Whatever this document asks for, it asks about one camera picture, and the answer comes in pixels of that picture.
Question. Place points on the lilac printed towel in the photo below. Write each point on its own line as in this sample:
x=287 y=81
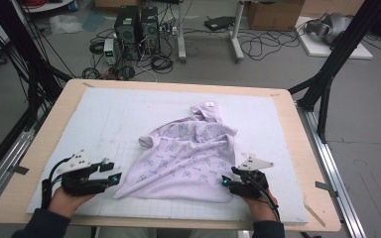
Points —
x=182 y=158

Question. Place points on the large black computer tower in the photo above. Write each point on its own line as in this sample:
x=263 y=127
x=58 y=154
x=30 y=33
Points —
x=127 y=33

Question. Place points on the thin wooden stick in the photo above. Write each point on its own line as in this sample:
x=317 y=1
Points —
x=315 y=214

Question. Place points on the white foam mat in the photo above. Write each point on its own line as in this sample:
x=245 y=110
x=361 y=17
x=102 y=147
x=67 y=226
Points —
x=112 y=112

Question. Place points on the flat black device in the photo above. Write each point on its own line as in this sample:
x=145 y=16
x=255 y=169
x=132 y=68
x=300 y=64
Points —
x=219 y=23

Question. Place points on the slim black computer tower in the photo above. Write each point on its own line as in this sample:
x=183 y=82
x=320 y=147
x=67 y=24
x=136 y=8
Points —
x=150 y=29

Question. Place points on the person's left hand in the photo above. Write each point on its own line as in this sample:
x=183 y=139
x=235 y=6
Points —
x=66 y=203

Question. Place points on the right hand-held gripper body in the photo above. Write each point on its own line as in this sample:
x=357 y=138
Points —
x=254 y=163

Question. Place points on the aluminium rail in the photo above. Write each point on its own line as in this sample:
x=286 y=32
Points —
x=330 y=165
x=10 y=155

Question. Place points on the clear plastic bag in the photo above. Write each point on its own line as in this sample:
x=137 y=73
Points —
x=65 y=24

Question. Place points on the white floor board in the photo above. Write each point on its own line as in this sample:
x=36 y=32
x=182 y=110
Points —
x=317 y=48

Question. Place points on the person's right hand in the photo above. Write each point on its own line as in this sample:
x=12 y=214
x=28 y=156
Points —
x=263 y=208

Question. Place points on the person's legs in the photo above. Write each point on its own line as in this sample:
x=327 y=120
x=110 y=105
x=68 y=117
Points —
x=129 y=233

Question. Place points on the large cardboard box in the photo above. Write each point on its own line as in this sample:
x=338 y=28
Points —
x=274 y=15

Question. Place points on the black metal frame stand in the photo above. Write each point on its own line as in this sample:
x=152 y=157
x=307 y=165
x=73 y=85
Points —
x=330 y=62
x=33 y=66

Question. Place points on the white desk leg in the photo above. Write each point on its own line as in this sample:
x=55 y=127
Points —
x=236 y=36
x=181 y=36

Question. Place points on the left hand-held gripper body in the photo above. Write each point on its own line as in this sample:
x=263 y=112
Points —
x=77 y=163

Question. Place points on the grey rounded machine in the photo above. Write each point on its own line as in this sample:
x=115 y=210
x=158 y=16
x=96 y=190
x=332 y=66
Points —
x=332 y=26

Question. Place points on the white power supply box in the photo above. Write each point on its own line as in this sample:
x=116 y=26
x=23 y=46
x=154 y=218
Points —
x=109 y=49

